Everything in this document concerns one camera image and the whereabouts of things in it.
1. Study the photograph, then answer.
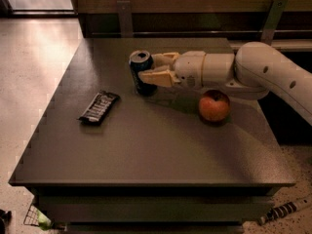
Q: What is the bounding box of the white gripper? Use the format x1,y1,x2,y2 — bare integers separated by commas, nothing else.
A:
138,51,234,89

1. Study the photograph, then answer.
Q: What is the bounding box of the blue pepsi can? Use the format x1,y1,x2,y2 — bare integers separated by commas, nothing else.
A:
129,50,157,97

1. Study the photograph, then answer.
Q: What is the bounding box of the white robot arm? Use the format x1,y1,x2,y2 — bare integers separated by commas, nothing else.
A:
138,42,312,125

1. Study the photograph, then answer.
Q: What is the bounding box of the red apple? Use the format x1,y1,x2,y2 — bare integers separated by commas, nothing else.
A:
198,90,230,123

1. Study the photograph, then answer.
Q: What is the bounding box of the black snack bar wrapper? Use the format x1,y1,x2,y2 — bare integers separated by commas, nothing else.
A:
79,90,120,126

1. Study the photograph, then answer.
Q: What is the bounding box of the striped black white stick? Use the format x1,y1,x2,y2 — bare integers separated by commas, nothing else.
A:
258,195,312,225

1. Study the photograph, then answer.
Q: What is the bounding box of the black object at floor edge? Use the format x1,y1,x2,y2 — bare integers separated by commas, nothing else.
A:
0,210,12,234

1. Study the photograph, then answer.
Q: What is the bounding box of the metal rail with brackets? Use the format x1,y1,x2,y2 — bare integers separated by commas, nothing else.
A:
86,0,312,41

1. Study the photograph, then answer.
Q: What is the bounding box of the wire basket with green item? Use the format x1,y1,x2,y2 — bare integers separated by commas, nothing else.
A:
23,203,53,231

